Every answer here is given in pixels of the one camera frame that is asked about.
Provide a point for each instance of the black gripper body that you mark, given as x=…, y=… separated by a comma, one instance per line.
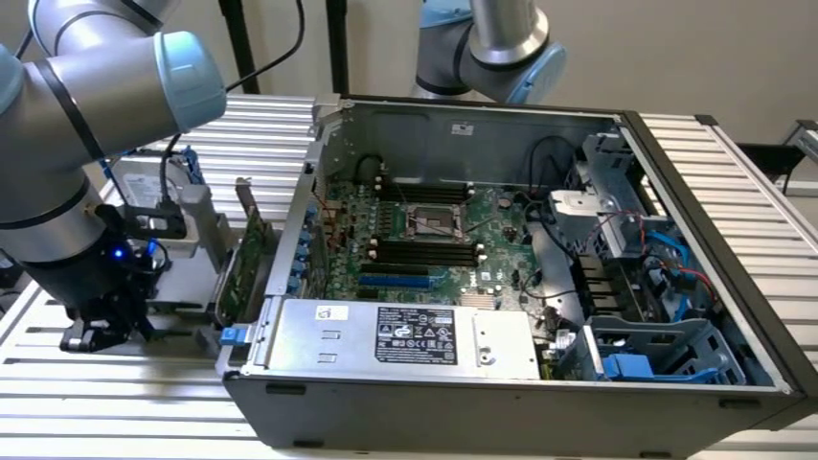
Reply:
x=84, y=282

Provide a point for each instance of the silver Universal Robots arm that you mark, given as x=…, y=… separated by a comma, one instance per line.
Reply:
x=109, y=96

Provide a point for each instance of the short black expansion slot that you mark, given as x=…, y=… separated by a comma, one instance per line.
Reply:
x=370, y=294

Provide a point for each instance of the blue expansion slot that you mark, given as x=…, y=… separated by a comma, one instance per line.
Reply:
x=393, y=282

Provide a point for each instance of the long black expansion slot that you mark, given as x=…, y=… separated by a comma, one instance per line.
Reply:
x=393, y=269

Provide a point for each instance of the black RAM slot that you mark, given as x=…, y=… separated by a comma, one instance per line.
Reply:
x=422, y=241
x=422, y=198
x=422, y=183
x=422, y=254
x=422, y=193
x=422, y=188
x=422, y=247
x=422, y=261

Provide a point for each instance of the blue case latch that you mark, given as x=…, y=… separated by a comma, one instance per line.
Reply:
x=233, y=335

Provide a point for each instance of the grey parts rack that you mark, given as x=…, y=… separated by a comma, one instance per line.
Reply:
x=192, y=268

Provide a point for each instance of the green graphics card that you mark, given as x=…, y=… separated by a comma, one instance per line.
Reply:
x=250, y=268

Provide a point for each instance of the silver hard disk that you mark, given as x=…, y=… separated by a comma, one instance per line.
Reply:
x=144, y=184

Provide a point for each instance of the silver power supply unit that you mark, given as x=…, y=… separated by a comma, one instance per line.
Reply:
x=358, y=345

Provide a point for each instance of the CPU socket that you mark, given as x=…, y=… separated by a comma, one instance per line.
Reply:
x=432, y=220

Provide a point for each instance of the silver chipset heat sink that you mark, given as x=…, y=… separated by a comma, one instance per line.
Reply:
x=482, y=301

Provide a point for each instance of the black stand pole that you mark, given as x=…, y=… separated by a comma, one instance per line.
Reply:
x=240, y=43
x=337, y=43

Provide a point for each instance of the green motherboard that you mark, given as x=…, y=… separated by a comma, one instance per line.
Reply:
x=505, y=259

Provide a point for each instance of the open black PC case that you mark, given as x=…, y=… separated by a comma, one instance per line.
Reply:
x=512, y=412

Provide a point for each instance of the white sticker in case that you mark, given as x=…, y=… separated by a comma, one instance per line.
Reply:
x=462, y=129

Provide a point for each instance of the black fan shroud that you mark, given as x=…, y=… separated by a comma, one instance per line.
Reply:
x=601, y=287

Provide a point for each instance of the silver optical drive bay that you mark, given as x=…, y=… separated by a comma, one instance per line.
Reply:
x=595, y=191

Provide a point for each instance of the blue disk caddy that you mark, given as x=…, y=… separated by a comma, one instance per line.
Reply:
x=629, y=369

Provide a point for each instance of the grey disk bay cage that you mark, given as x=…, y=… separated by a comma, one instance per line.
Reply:
x=677, y=350

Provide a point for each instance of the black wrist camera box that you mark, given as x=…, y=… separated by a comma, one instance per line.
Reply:
x=154, y=223

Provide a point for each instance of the aluminium frame profile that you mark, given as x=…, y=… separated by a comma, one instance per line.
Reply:
x=803, y=144

